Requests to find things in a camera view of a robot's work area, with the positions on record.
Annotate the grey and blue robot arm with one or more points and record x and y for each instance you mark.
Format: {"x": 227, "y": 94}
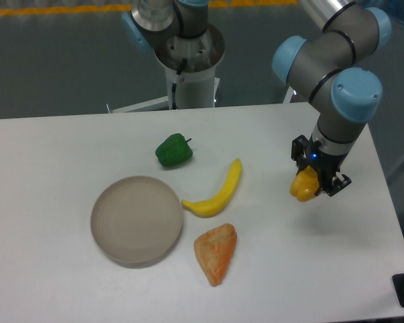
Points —
{"x": 323, "y": 72}

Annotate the yellow toy banana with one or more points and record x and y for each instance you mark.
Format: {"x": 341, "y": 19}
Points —
{"x": 216, "y": 204}

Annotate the orange toy bread slice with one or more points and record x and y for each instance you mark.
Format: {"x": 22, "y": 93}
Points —
{"x": 214, "y": 250}

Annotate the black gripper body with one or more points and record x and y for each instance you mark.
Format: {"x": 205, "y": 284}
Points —
{"x": 325, "y": 155}

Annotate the beige round plate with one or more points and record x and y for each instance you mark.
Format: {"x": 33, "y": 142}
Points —
{"x": 136, "y": 221}

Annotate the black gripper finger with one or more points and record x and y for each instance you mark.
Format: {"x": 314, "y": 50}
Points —
{"x": 332, "y": 185}
{"x": 298, "y": 152}

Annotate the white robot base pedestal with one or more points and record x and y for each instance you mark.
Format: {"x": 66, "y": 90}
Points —
{"x": 189, "y": 68}

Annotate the green toy bell pepper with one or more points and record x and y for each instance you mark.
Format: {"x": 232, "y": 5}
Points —
{"x": 174, "y": 151}

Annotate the yellow toy bell pepper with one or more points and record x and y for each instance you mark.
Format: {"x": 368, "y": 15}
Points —
{"x": 305, "y": 185}

